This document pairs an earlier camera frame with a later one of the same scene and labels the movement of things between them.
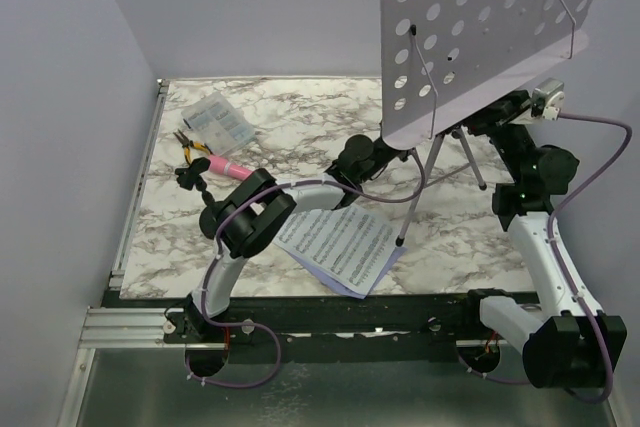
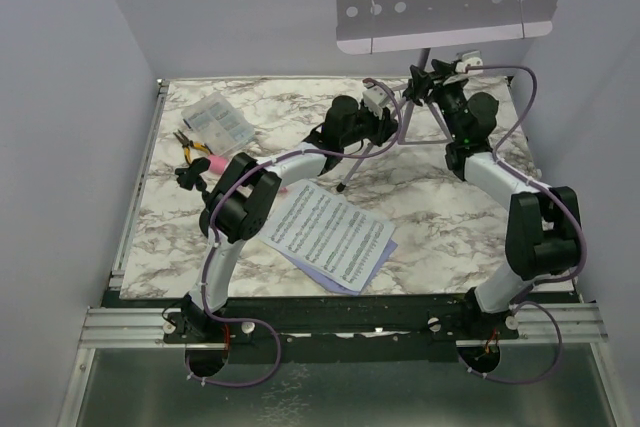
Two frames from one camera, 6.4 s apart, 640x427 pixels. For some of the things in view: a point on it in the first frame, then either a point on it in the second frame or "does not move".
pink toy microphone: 226,167 does not move
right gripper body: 493,110 → 435,85
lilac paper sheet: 339,284 → 391,245
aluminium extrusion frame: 124,328 does not move
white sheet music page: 349,245 does not move
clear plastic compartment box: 220,124 does not move
